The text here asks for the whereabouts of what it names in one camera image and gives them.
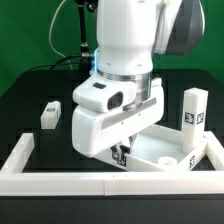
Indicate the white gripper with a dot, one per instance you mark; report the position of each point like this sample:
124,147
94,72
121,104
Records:
94,132

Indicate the white desk top tray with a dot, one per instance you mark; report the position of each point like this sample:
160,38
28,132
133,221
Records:
158,148

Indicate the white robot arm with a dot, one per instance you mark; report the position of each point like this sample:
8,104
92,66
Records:
120,98

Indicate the white U-shaped fence frame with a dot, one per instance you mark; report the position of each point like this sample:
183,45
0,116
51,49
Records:
15,182

